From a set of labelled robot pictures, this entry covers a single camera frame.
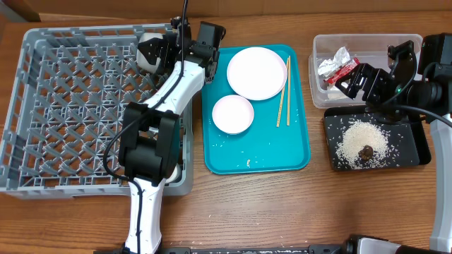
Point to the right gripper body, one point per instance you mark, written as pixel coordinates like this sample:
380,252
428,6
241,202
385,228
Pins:
383,85

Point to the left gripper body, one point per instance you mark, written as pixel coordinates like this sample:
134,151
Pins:
174,52

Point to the red snack wrapper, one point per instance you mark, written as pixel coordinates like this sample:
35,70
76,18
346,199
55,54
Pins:
341,71

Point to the white napkin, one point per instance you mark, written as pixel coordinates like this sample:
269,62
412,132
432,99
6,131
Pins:
327,67

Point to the white rice pile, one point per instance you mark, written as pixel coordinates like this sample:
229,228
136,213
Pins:
354,137

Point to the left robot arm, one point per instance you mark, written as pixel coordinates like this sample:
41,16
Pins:
150,133

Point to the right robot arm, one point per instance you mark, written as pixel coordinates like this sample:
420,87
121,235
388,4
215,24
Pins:
418,88

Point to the black waste tray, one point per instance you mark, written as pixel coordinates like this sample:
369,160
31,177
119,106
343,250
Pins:
409,138

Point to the clear plastic bin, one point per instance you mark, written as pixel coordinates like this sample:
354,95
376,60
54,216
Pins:
367,48

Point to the right wooden chopstick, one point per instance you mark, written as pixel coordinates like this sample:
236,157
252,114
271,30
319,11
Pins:
289,79

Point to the wooden chopstick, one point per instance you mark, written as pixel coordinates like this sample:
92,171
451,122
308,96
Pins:
289,79
282,94

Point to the left wooden chopstick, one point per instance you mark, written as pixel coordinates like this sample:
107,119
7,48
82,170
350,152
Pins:
282,94

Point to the large white plate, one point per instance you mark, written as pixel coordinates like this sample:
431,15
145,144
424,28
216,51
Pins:
256,73

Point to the medium white bowl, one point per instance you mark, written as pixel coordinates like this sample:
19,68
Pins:
233,114

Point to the grey dish rack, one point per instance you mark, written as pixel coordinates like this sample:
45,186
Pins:
70,89

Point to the teal serving tray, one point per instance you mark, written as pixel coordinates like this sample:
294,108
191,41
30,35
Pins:
262,147

